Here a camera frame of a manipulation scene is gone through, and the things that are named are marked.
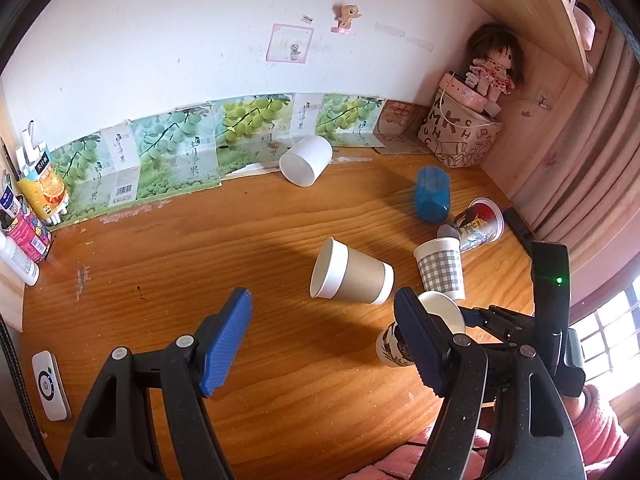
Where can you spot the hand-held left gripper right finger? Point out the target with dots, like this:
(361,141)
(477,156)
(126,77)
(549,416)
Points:
(420,345)

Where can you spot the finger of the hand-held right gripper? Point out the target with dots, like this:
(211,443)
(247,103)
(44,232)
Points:
(502,337)
(500,314)

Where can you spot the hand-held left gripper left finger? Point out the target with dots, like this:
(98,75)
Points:
(225,345)

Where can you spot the floral print paper cup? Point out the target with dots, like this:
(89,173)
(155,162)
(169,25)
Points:
(442,310)

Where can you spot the person's right forearm pink sleeve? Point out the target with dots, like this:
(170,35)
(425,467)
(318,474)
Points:
(600,422)

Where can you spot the grey checked paper cup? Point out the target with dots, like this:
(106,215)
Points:
(441,267)

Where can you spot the red printed paper cup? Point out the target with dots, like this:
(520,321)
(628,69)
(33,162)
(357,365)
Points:
(477,225)

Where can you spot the brown sleeve paper cup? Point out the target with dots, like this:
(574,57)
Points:
(357,277)

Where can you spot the blue plastic cup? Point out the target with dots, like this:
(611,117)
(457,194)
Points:
(432,194)

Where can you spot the plain white paper cup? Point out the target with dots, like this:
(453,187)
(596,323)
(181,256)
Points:
(307,157)

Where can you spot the window with white bars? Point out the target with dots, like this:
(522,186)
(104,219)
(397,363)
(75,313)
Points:
(607,330)

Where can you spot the person's pink fleece clothing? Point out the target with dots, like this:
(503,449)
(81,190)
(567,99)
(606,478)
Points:
(400,460)

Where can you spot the pink curtain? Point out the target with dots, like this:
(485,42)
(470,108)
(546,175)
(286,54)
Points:
(590,160)

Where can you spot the white remote device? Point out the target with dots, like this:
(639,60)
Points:
(50,385)

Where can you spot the letter print fabric basket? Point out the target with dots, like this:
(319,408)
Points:
(457,135)

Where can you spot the grape print cardboard with barcode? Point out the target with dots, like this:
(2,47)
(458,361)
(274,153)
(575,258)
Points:
(150,160)

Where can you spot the cartoon print cardboard sheet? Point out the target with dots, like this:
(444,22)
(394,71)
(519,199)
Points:
(397,120)

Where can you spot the white plastic bottle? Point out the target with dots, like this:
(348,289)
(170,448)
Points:
(17,262)

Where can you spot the pink box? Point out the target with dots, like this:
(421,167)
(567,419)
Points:
(465,92)

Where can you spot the pink printed can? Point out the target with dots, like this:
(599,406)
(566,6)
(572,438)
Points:
(27,232)

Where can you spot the grape print cardboard sheet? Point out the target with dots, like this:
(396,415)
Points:
(300,120)

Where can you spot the orange print carton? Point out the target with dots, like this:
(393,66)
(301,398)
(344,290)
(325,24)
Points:
(45,185)

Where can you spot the brown haired doll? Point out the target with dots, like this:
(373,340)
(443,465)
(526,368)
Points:
(495,55)

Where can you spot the blue and white tube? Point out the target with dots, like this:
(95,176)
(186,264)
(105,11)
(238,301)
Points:
(7,202)

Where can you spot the pink container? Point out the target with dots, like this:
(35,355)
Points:
(584,25)

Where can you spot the wooden shelf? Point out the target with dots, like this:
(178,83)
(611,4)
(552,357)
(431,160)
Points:
(545,15)

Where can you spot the pink framed paper note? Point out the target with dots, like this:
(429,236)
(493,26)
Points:
(290,43)

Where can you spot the yellow pony wall sticker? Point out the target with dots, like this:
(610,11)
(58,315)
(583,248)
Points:
(346,17)

